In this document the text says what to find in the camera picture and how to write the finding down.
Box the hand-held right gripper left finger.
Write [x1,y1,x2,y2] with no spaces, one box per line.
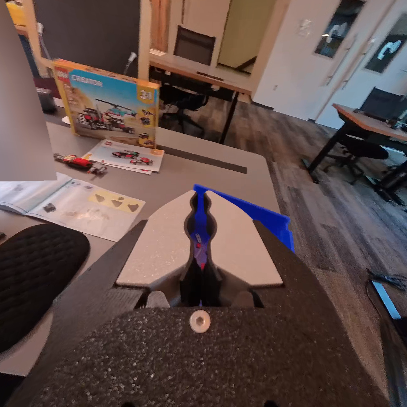
[116,190,199,308]

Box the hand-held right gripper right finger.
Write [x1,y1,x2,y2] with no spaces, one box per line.
[203,190,284,306]

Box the blue plastic bin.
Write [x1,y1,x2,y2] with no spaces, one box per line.
[191,184,295,271]

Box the open lego instruction booklet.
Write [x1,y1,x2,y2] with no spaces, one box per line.
[0,172,146,242]

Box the closed lego instruction booklet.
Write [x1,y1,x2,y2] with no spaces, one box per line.
[82,139,165,176]

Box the red lego vehicle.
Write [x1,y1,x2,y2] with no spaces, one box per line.
[53,153,93,171]

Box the yellow lego box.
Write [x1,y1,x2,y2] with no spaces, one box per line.
[52,59,160,149]

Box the black mesh pad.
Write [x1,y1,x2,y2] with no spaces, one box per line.
[0,224,91,354]

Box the black office chair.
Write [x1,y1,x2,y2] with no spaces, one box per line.
[324,87,407,199]
[158,83,211,135]

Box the wooden desk with black legs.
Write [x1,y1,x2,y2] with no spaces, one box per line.
[307,103,407,184]
[149,48,254,144]

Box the black box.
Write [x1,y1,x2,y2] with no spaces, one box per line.
[36,87,58,114]

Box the dark chair backrest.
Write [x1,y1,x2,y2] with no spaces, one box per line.
[174,25,216,66]

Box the dark device with cable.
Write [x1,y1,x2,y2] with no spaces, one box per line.
[365,268,407,321]

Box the white cable plug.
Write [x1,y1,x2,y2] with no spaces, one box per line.
[122,52,138,77]

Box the black wall board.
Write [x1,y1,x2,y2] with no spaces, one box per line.
[33,0,141,79]

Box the framed wall picture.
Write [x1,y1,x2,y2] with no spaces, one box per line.
[314,0,367,59]
[363,12,407,74]

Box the wooden shelf frame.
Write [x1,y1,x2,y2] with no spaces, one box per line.
[6,0,54,78]

